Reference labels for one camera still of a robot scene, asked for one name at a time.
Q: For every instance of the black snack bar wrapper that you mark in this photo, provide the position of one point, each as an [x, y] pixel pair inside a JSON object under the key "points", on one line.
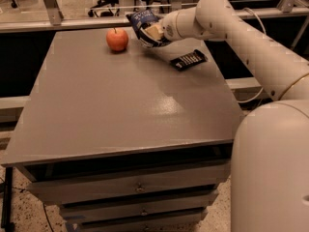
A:
{"points": [[188, 60]]}

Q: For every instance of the grey drawer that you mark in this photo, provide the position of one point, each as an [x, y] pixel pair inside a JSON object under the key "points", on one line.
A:
{"points": [[104, 186], [141, 207], [145, 223]]}

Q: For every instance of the blue chip bag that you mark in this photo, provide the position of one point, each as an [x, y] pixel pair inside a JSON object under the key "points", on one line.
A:
{"points": [[141, 20]]}

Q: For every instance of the top grey drawer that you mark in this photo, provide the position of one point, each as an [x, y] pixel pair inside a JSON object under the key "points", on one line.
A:
{"points": [[104, 186]]}

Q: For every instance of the red apple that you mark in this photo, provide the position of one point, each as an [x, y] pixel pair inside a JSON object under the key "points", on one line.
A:
{"points": [[117, 39]]}

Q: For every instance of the metal railing frame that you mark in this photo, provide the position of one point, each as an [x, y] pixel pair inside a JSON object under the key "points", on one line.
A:
{"points": [[48, 19]]}

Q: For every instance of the middle grey drawer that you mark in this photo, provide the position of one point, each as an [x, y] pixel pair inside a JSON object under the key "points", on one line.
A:
{"points": [[141, 207]]}

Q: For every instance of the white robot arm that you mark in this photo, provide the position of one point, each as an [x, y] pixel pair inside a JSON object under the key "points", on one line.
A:
{"points": [[270, 160]]}

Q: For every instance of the bottom grey drawer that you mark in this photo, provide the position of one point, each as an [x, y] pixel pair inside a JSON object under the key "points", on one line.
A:
{"points": [[145, 223]]}

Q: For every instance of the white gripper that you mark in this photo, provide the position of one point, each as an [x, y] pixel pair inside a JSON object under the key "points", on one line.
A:
{"points": [[168, 28]]}

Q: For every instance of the grey drawer cabinet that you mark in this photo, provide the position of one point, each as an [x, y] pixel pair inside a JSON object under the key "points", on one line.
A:
{"points": [[93, 112]]}

